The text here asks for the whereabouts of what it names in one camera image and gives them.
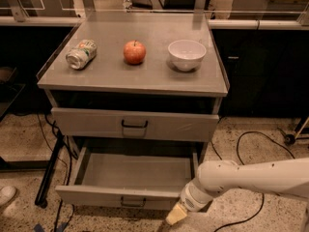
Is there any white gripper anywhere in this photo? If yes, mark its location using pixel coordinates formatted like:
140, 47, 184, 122
166, 178, 214, 225

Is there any grey drawer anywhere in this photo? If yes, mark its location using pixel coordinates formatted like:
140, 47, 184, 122
51, 107, 218, 142
55, 147, 199, 211

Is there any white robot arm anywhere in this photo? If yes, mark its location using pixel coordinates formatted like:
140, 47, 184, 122
166, 158, 309, 225

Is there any grey drawer cabinet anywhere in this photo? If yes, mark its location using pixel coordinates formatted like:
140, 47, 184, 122
36, 11, 230, 166

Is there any grey top drawer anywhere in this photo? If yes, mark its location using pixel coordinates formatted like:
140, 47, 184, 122
51, 107, 218, 142

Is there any black caster wheel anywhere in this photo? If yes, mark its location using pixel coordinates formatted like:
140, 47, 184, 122
284, 134, 295, 145

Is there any black table leg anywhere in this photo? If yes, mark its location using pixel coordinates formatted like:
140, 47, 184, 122
35, 132, 63, 209

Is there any white bowl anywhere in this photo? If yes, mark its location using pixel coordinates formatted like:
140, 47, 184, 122
168, 40, 207, 72

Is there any red apple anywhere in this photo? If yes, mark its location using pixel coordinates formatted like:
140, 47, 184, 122
123, 40, 146, 65

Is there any white shoe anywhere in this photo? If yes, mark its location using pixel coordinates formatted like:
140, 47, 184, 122
0, 186, 17, 207

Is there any crushed soda can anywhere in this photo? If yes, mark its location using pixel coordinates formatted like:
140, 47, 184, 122
66, 40, 98, 70

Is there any black floor cable right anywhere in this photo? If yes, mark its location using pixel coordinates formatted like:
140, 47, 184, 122
211, 130, 296, 232

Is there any black floor cable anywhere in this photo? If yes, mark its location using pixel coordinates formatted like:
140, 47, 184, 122
36, 113, 76, 232
211, 130, 296, 232

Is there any black floor cable left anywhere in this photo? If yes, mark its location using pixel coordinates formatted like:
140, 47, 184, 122
36, 113, 76, 232

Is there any white horizontal rail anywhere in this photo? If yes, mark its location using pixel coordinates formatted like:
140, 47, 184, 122
0, 15, 309, 31

